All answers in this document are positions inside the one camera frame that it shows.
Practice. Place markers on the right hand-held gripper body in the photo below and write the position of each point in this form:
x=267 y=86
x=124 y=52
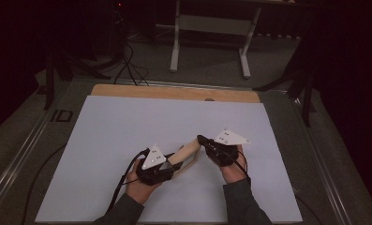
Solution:
x=226 y=154

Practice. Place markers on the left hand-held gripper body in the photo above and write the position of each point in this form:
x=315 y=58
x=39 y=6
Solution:
x=154 y=175

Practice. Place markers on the wooden picture frame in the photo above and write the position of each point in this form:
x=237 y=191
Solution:
x=186 y=153

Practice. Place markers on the person's right hand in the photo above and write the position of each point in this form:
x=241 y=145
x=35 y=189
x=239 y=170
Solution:
x=233 y=173

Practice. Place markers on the person's left hand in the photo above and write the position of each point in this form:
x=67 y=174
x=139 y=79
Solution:
x=140 y=192

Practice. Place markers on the black metal stand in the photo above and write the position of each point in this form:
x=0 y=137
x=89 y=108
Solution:
x=307 y=100
x=49 y=87

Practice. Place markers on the black floor socket plate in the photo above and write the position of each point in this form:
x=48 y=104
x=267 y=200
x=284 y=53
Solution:
x=62 y=115

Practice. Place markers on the metal floor rail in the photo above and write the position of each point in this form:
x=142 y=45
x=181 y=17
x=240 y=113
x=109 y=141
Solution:
x=324 y=168
x=205 y=85
x=21 y=156

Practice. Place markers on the white metal desk frame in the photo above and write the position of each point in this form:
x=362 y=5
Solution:
x=175 y=56

